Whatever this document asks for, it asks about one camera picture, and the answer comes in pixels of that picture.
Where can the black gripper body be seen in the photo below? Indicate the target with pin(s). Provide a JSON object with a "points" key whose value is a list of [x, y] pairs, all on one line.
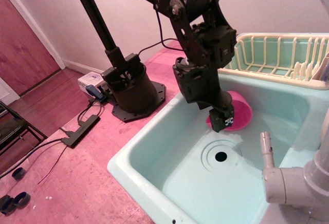
{"points": [[200, 84]]}

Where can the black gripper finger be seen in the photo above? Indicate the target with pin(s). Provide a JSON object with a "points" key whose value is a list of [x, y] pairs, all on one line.
{"points": [[229, 121], [217, 120]]}

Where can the pink plastic cup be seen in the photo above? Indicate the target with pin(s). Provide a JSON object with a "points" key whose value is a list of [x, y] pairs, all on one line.
{"points": [[242, 112]]}

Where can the teal toy sink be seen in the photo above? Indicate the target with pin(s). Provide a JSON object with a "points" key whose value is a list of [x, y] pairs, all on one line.
{"points": [[180, 171]]}

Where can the cream dish rack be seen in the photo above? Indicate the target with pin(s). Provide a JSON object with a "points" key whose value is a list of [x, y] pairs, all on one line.
{"points": [[297, 59]]}

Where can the grey pvc faucet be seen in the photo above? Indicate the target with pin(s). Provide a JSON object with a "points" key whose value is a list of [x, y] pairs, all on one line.
{"points": [[296, 194]]}

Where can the white cardboard box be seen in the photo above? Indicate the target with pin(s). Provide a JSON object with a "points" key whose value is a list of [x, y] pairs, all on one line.
{"points": [[90, 78]]}

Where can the blue adapter dongle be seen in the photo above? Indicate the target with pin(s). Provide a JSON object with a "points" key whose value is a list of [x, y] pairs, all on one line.
{"points": [[95, 93]]}

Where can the black usb hub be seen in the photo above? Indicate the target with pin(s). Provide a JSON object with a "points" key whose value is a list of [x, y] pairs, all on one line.
{"points": [[73, 138]]}

